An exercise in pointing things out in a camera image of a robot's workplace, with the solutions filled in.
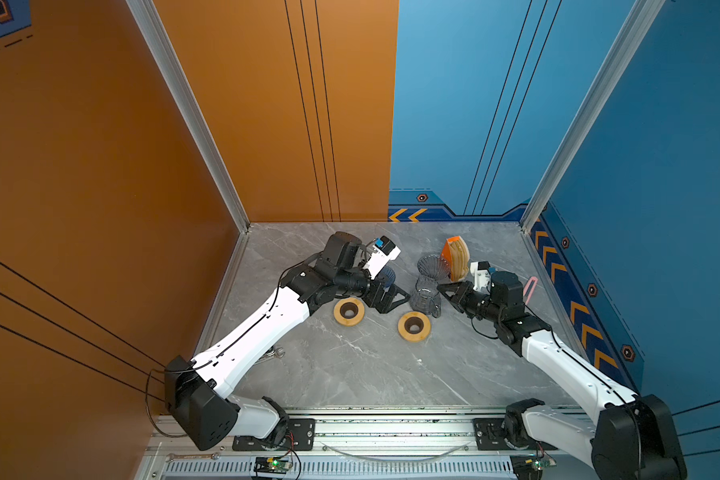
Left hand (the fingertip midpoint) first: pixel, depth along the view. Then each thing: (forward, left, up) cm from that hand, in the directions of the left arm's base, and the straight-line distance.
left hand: (398, 285), depth 70 cm
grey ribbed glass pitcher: (+8, -10, -19) cm, 23 cm away
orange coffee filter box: (+24, -22, -19) cm, 37 cm away
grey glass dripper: (+23, -15, -23) cm, 36 cm away
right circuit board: (-33, -32, -28) cm, 54 cm away
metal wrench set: (-6, +35, -27) cm, 45 cm away
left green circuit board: (-33, +30, -28) cm, 53 cm away
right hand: (+5, -11, -9) cm, 15 cm away
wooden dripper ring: (+7, +13, -26) cm, 30 cm away
